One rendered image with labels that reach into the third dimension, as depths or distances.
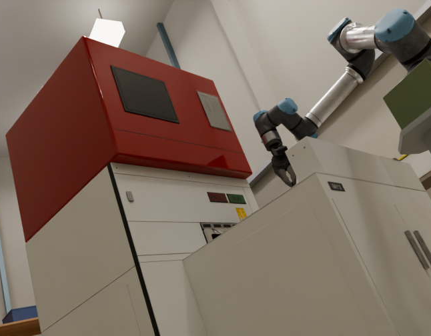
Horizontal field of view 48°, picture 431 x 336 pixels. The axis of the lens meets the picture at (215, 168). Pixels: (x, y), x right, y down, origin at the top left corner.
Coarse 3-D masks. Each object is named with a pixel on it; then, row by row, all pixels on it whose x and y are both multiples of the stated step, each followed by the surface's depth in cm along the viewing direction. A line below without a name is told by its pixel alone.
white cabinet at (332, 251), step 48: (288, 192) 147; (336, 192) 145; (384, 192) 174; (240, 240) 158; (288, 240) 145; (336, 240) 135; (384, 240) 149; (192, 288) 171; (240, 288) 156; (288, 288) 144; (336, 288) 134; (384, 288) 131
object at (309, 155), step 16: (304, 144) 152; (320, 144) 156; (304, 160) 152; (320, 160) 149; (336, 160) 159; (352, 160) 169; (368, 160) 181; (304, 176) 151; (352, 176) 161; (368, 176) 172; (384, 176) 184
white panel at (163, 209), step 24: (120, 168) 179; (144, 168) 188; (120, 192) 172; (144, 192) 181; (168, 192) 190; (192, 192) 201; (216, 192) 213; (240, 192) 227; (144, 216) 174; (168, 216) 183; (192, 216) 193; (216, 216) 204; (144, 240) 168; (168, 240) 176; (192, 240) 185
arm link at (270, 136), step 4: (268, 132) 197; (272, 132) 197; (276, 132) 197; (264, 136) 197; (268, 136) 196; (272, 136) 196; (276, 136) 196; (264, 140) 197; (268, 140) 196; (272, 140) 196; (264, 144) 198
